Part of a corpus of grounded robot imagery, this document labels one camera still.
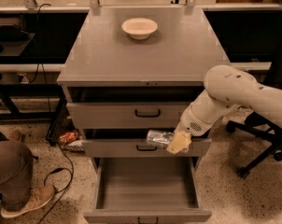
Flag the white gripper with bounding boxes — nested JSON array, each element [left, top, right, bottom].
[[166, 105, 215, 154]]

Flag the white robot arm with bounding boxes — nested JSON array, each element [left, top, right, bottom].
[[166, 65, 282, 154]]

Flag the grey middle drawer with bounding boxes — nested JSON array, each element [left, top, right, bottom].
[[82, 138, 211, 158]]

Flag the grey drawer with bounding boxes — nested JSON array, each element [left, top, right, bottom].
[[67, 102, 188, 129], [84, 157, 211, 224], [82, 138, 211, 158]]

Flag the grey bottom drawer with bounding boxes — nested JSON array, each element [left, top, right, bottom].
[[84, 157, 211, 224]]

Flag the grey metal drawer cabinet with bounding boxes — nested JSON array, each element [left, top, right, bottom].
[[56, 6, 241, 161]]

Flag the grey top drawer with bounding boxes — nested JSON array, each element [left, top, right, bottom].
[[67, 102, 188, 129]]

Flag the black office chair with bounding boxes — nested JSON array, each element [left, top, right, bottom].
[[225, 110, 282, 180]]

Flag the orange snack packet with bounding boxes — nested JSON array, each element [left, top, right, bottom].
[[59, 131, 79, 144]]

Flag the white paper bowl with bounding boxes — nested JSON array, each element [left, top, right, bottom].
[[121, 18, 158, 40]]

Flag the tan sneaker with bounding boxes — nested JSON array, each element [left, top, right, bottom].
[[0, 185, 55, 218]]

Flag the person's leg brown trousers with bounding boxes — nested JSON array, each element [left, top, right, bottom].
[[0, 140, 33, 212]]

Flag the black top drawer handle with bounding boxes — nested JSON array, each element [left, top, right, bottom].
[[134, 109, 162, 118]]

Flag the black drawer handle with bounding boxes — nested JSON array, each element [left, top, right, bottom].
[[134, 109, 162, 118], [136, 145, 157, 152]]

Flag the black middle drawer handle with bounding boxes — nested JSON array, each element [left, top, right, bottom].
[[136, 145, 157, 152]]

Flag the black floor cable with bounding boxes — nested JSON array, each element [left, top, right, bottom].
[[37, 143, 76, 224]]

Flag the black wire basket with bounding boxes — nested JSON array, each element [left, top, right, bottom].
[[46, 102, 74, 147]]

